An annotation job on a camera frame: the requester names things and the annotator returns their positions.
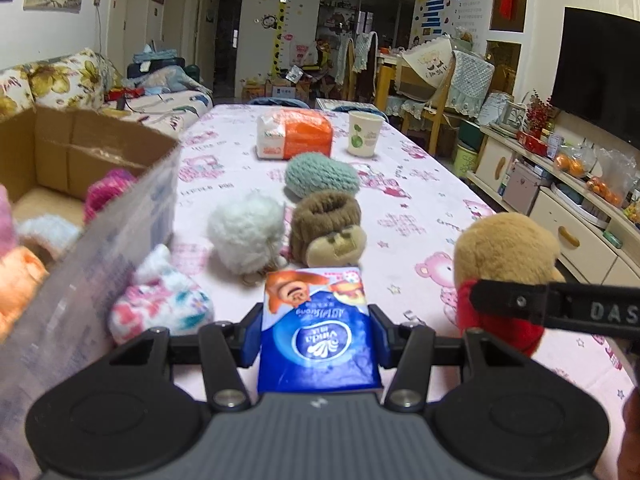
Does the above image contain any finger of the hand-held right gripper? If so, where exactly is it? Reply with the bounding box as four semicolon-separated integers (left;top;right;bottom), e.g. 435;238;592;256
470;277;551;329

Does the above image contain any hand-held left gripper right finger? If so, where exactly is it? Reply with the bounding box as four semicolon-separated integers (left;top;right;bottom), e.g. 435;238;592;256
367;306;531;409

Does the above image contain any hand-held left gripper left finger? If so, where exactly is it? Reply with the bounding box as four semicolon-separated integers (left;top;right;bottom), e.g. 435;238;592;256
107;302;263;409

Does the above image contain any brown teddy bear red shirt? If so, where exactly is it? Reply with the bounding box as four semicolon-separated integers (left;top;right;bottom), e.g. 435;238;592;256
452;212;566;356

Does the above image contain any blue tissue packet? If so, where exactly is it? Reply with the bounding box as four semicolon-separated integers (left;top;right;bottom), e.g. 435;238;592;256
257;265;383;393

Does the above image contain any floral fluffy sock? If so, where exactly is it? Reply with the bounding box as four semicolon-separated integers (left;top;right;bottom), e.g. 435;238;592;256
110;245;215;346

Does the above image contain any white fluffy pompom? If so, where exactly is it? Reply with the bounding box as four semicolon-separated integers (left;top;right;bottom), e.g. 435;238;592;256
207;195;288;286

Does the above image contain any brown knitted bootie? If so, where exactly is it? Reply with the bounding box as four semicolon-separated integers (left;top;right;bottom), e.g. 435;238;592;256
290;190;368;268

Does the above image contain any teal knitted hat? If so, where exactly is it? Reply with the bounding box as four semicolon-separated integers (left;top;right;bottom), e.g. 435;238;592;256
285;152;360;198

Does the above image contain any magenta knitted hat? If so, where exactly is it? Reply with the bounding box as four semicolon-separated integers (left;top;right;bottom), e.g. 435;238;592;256
84;169;138;223

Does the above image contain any light blue fluffy headband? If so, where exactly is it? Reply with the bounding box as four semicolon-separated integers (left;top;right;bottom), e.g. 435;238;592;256
15;214;83;261

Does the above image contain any orange knitted hat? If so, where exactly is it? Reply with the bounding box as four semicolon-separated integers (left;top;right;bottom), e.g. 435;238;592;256
0;247;51;341

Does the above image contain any cardboard box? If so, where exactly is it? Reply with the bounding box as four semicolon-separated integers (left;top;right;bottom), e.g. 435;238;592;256
0;105;183;480

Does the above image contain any pink fluffy plush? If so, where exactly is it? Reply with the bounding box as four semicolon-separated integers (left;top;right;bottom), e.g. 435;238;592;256
0;185;17;256

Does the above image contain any person's right hand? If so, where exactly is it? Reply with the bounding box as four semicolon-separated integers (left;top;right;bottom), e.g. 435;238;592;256
622;391;640;440

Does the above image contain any cream television cabinet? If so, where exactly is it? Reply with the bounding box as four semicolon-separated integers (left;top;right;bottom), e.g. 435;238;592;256
472;125;640;311

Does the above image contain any grey metal case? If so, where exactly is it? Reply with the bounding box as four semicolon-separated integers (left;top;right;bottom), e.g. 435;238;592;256
505;160;541;213

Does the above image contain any bag of oranges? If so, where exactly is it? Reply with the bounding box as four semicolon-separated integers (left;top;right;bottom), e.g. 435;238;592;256
587;175;623;206
555;152;586;178

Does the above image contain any pink printed tablecloth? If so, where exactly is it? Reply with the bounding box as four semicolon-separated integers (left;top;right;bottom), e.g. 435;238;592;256
112;104;638;406

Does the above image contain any green bin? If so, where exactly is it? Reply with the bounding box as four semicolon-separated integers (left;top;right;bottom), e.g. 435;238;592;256
452;142;481;179

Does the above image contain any red gift box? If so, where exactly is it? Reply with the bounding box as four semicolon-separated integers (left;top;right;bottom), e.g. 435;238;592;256
517;131;548;156

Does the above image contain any red berry plant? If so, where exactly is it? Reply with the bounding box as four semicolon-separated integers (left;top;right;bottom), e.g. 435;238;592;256
522;90;556;136

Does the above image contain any orange tissue pack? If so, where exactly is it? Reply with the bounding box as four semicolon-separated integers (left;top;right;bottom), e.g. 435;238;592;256
256;107;333;161

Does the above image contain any paper cup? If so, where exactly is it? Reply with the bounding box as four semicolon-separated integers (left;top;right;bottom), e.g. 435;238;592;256
347;111;383;157

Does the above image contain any wooden chair quilted cover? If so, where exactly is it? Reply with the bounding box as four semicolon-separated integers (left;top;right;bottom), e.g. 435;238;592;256
400;50;496;156

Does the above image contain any blue padded chair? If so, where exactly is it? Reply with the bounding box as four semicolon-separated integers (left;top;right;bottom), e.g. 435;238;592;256
247;97;311;108
330;105;386;121

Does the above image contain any television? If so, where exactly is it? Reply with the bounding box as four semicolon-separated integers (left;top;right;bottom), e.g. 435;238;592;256
550;6;640;151

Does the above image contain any cartoon printed sofa cover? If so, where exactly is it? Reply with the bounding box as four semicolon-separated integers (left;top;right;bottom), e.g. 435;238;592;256
102;91;213;136

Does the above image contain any yellow wooden table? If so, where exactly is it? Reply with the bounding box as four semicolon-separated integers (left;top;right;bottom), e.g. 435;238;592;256
376;52;401;113

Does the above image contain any red flat box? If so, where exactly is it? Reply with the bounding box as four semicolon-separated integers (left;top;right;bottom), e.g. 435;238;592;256
107;87;146;103

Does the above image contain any chair draped with clothes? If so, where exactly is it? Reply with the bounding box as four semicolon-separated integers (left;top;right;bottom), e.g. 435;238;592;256
335;32;378;101

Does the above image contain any black suitcase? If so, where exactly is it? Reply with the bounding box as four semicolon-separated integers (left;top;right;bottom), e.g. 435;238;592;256
127;57;183;81

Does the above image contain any floral sofa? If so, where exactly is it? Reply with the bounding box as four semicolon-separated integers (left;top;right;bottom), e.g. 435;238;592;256
0;47;215;141

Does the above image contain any floral sofa cushion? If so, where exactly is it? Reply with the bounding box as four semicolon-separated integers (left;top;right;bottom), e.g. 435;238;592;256
0;67;38;117
27;49;103;108

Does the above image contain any giraffe height chart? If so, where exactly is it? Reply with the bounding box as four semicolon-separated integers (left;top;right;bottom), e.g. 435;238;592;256
270;0;296;76

